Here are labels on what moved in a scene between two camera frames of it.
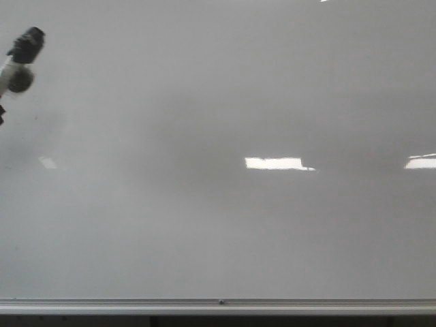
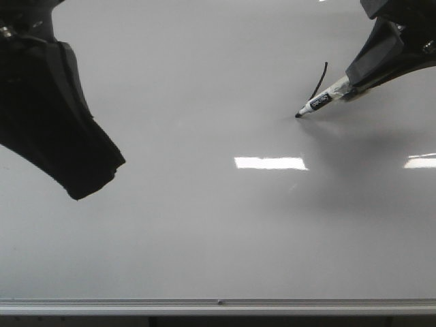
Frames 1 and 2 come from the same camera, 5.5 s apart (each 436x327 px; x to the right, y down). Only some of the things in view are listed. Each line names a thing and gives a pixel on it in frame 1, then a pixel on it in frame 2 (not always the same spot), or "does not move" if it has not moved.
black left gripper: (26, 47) to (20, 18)
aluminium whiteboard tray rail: (217, 307) does not move
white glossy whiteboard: (221, 150) does not move
